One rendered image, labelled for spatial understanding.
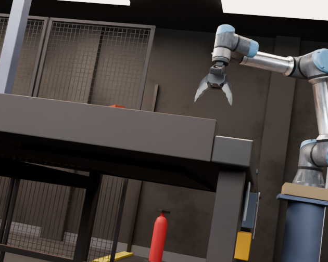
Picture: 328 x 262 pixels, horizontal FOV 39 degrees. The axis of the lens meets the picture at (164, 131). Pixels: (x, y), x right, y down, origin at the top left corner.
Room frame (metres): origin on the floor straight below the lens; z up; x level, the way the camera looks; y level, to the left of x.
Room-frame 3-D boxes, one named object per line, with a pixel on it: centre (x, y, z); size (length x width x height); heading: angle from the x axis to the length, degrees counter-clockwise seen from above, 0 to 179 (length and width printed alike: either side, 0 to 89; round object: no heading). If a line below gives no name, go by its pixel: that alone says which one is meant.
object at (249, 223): (1.63, -0.32, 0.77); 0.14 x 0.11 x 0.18; 167
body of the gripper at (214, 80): (1.88, -0.19, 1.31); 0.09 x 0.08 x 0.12; 163
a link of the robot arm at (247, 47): (1.93, -0.28, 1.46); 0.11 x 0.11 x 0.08; 19
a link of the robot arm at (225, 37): (1.89, -0.19, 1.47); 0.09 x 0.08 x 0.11; 109
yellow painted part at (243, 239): (1.45, -0.28, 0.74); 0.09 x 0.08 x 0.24; 167
